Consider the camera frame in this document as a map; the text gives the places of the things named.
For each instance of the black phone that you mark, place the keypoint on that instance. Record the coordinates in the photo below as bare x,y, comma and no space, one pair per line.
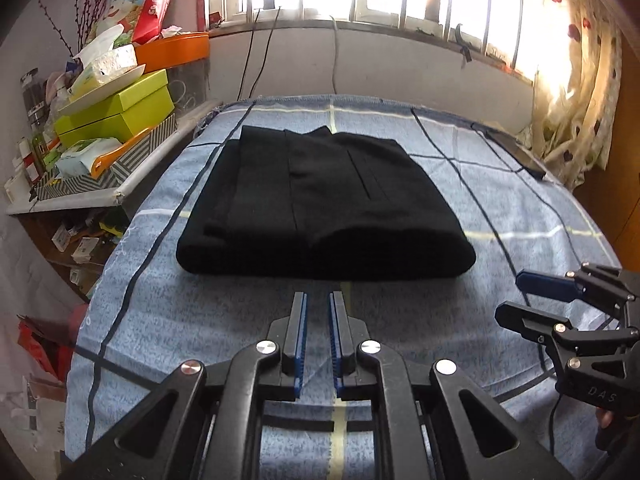
520,157

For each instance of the dried flower branches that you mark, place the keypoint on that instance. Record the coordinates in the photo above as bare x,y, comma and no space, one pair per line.
82,5

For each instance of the white side table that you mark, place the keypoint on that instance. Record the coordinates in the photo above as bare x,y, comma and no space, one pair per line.
125,187

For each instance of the green shoe box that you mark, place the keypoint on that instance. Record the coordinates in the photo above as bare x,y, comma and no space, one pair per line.
125,105

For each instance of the person's right hand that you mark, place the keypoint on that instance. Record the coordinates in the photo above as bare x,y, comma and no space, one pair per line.
605,419

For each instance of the red bag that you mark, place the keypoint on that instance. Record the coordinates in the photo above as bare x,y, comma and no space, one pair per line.
45,350

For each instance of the orange box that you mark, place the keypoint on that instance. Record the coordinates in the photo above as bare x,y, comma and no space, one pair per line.
170,52

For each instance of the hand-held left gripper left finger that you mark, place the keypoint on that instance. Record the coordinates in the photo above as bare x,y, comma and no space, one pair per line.
300,340

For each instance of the white cardboard lid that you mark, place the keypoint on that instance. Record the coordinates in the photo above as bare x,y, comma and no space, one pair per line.
95,92

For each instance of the wet wipes pack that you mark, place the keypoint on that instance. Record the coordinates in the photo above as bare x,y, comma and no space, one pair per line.
85,157

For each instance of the grey striped box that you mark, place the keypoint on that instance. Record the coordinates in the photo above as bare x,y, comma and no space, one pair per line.
150,145

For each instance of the glass jar with dark lid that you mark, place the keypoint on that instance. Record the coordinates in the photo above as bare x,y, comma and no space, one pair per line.
35,97

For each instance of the red package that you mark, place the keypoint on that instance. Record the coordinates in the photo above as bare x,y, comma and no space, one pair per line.
157,2

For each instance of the black pants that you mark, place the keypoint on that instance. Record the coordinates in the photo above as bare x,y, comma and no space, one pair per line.
325,200

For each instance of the blue plaid bed sheet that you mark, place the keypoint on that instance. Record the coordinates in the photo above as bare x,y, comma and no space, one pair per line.
450,210

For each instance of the white tissue pack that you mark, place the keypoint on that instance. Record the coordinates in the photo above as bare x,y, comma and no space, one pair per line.
107,57

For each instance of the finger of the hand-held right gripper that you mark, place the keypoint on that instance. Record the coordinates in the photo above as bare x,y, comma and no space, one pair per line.
530,320
545,284

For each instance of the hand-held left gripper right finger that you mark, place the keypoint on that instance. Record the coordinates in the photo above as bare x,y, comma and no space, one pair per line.
336,340

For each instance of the cream patterned curtain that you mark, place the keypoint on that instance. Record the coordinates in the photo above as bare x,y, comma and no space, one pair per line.
575,110

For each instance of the colourful printed box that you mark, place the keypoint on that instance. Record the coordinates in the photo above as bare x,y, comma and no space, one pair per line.
127,0

